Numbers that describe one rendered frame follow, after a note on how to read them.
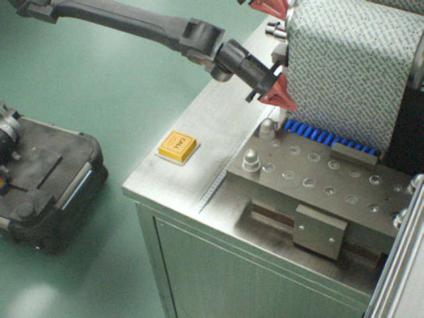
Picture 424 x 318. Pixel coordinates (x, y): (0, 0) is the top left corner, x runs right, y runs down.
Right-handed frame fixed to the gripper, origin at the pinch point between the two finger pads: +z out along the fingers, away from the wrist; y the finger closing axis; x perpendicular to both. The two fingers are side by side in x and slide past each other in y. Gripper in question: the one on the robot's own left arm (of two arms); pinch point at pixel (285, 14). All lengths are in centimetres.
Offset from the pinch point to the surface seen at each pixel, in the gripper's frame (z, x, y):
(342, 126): 24.9, -2.2, 7.3
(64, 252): 16, -148, 20
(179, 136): 5.1, -36.9, 14.7
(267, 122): 13.7, -10.5, 14.8
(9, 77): -68, -216, -55
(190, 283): 37, -58, 31
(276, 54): 5.5, -8.8, 0.3
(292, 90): 12.5, -5.9, 7.5
